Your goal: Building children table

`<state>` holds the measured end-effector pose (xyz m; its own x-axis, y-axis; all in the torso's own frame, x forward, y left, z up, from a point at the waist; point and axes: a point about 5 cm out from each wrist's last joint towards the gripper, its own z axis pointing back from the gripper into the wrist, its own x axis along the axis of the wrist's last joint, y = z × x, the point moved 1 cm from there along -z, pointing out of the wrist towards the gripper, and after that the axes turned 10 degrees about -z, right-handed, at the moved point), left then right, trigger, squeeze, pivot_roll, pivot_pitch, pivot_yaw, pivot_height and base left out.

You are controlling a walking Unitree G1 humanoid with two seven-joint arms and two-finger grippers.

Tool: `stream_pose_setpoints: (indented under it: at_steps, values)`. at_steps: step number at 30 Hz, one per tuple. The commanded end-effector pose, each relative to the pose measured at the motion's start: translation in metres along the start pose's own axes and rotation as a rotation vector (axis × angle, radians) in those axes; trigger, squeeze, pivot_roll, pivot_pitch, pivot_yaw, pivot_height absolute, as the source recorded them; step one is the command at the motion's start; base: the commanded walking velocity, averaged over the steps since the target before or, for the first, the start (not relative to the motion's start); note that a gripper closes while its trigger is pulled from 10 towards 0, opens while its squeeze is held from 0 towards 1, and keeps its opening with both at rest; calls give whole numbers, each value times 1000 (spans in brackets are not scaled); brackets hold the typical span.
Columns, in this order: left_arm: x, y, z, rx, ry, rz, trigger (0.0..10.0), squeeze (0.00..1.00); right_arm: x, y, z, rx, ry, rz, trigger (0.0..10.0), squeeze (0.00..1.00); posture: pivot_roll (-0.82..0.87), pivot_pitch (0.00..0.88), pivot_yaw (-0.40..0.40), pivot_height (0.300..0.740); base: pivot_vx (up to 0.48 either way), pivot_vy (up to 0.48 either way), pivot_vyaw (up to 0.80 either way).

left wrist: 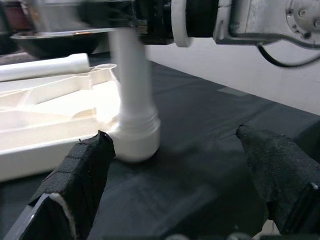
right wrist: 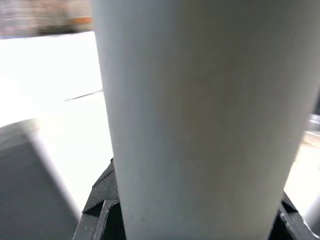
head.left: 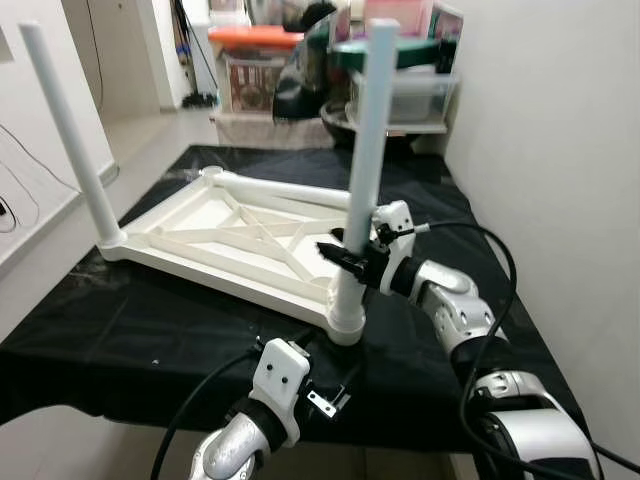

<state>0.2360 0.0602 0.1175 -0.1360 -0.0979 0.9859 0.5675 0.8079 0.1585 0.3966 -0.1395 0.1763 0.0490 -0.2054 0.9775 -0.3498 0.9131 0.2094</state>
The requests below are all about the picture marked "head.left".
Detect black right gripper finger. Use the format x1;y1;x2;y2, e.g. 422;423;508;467
315;238;363;271

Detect white plastic table top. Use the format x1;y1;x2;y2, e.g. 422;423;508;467
98;165;411;347

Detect beige speckled low platform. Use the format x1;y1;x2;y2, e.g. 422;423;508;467
210;110;331;151

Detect dark glossy bag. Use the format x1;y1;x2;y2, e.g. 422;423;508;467
275;40;351;126

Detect clear plastic storage box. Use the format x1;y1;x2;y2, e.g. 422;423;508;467
350;70;461;131

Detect black table cloth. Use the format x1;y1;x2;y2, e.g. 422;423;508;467
0;145;591;451

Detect black floor power strip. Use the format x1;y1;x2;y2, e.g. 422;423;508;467
180;92;219;109

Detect crossed clear tape patch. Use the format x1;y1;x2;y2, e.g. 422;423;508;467
85;268;126;293

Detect dark green round lid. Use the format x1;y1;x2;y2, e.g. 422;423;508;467
330;38;441;73

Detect framed picture board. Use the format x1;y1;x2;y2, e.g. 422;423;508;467
430;5;466;76

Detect black cap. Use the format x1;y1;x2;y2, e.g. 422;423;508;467
283;0;341;33

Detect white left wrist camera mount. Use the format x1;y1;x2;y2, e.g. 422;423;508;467
250;338;313;446

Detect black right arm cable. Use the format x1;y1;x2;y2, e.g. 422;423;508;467
410;220;640;476

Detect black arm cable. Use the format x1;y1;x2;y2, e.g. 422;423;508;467
410;220;640;476
150;345;263;480

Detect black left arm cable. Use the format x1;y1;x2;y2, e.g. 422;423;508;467
150;345;263;480

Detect black long wall cable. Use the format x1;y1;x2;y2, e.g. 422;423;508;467
0;125;81;196

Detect black looped wall cable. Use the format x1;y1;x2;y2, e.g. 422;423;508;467
0;195;21;236

